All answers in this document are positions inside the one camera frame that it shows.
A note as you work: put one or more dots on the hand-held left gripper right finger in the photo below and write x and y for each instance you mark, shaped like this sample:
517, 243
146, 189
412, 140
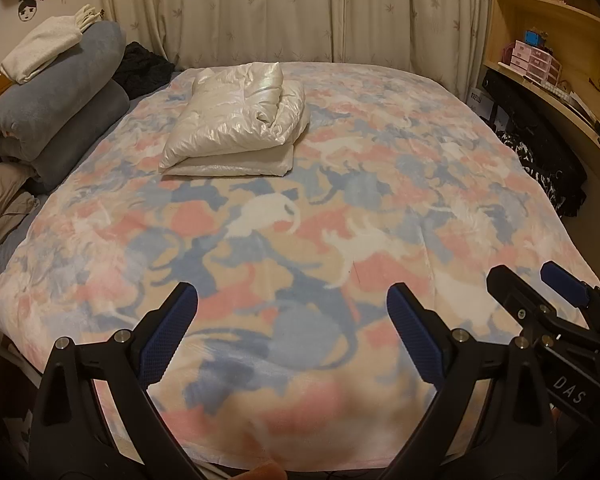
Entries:
415, 340

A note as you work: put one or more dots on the black patterned clothes on shelf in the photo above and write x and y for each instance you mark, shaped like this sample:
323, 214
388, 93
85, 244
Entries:
545, 135

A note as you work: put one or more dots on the beige leaf print curtain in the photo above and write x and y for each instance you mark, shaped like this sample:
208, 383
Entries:
280, 10

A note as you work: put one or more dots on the beige crumpled cloth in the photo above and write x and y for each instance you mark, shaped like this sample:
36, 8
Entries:
5, 205

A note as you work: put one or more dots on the pastel cat print blanket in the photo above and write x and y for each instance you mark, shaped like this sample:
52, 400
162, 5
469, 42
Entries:
330, 240

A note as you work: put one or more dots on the white cardboard box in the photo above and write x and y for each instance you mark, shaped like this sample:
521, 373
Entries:
480, 102

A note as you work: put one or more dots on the pink drawer organizer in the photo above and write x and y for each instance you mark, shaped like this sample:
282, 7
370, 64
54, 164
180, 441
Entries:
535, 60

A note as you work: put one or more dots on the white folded cloth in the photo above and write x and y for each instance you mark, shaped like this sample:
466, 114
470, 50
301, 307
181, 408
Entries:
40, 45

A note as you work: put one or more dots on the face wall sticker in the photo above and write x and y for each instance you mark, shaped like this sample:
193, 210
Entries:
27, 10

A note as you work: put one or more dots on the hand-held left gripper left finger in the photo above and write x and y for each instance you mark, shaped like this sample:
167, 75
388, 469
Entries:
167, 340

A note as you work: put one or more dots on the black clothing pile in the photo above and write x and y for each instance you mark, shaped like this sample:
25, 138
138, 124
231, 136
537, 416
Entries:
140, 67

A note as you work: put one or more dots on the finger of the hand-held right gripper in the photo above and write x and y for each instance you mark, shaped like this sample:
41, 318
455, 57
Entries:
562, 280
515, 292

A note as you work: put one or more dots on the white papers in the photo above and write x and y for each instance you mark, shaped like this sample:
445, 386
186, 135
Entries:
570, 100

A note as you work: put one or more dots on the wooden desk with shelves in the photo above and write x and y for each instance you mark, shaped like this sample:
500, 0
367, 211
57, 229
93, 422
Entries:
540, 15

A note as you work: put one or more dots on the small blue box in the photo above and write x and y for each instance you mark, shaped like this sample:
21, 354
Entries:
532, 37

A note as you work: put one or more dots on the blue grey rolled blanket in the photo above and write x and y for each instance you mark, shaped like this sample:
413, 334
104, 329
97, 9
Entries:
55, 100

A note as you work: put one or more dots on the white puffer jacket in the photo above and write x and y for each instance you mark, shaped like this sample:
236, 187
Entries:
220, 125

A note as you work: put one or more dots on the black white patterned cloth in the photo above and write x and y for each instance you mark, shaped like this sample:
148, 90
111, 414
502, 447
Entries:
540, 175

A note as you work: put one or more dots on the blue grey bed sheet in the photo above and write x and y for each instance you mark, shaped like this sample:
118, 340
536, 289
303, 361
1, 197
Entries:
0, 270

